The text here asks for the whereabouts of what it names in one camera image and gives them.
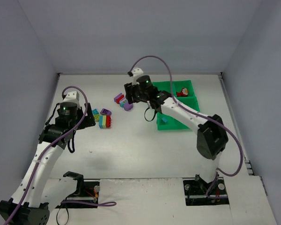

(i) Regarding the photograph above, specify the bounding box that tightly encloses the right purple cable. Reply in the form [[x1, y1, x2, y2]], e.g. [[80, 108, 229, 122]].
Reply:
[[127, 55, 244, 200]]

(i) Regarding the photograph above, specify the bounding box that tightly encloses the lime green small lego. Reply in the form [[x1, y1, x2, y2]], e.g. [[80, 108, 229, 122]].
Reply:
[[94, 114, 100, 122]]

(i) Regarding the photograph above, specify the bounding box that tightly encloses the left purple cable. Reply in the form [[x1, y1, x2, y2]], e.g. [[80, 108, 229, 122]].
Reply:
[[4, 86, 118, 225]]

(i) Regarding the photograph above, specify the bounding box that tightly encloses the purple cable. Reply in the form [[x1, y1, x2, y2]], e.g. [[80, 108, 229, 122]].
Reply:
[[4, 86, 118, 225], [127, 55, 244, 200]]

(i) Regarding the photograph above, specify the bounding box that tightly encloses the red white printed lego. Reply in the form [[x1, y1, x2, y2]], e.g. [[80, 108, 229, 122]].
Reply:
[[180, 87, 189, 97]]

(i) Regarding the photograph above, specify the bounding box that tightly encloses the green divided sorting tray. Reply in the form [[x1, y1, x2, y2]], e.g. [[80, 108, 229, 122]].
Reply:
[[151, 80, 201, 131]]

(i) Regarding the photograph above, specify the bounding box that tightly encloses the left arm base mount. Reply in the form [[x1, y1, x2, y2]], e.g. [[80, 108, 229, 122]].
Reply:
[[56, 180, 100, 209]]

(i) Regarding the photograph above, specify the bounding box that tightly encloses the purple sloped lego brick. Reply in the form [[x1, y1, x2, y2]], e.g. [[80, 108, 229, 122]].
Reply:
[[100, 108, 112, 116]]

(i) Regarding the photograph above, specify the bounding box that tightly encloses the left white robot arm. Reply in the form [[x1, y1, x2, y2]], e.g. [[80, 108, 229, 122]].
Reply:
[[0, 100, 96, 225]]

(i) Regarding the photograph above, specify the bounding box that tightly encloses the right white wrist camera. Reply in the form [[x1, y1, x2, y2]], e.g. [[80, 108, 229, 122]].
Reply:
[[127, 67, 144, 77]]

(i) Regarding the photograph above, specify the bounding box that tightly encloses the purple lego with red brick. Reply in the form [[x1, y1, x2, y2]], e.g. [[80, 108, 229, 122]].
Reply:
[[114, 93, 125, 104]]

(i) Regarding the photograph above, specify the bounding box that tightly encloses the teal yellow red lego stack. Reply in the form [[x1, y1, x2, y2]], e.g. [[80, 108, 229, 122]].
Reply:
[[99, 115, 111, 129]]

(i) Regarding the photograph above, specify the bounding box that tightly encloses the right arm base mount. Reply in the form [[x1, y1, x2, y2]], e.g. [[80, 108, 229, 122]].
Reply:
[[183, 177, 229, 206]]

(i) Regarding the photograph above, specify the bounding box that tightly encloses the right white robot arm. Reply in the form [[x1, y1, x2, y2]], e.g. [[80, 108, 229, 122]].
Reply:
[[124, 75, 228, 183]]

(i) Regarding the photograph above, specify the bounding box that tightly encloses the teal small lego brick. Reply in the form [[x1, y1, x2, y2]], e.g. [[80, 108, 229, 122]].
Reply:
[[92, 109, 99, 115]]

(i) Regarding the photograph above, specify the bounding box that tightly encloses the teal printed purple lego stack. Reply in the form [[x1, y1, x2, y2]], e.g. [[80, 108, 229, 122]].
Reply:
[[119, 98, 133, 111]]

